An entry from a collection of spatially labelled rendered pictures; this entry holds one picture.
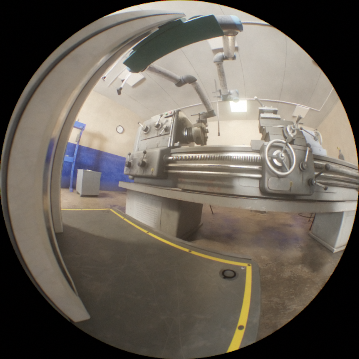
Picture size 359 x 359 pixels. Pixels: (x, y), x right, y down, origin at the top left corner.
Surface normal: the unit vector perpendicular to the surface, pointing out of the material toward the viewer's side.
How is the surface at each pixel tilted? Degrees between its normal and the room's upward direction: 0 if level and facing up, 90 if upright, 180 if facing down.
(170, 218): 90
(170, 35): 180
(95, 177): 90
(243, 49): 180
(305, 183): 90
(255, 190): 90
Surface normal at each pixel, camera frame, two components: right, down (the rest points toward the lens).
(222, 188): -0.50, -0.11
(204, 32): -0.11, 0.99
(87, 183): 0.91, 0.07
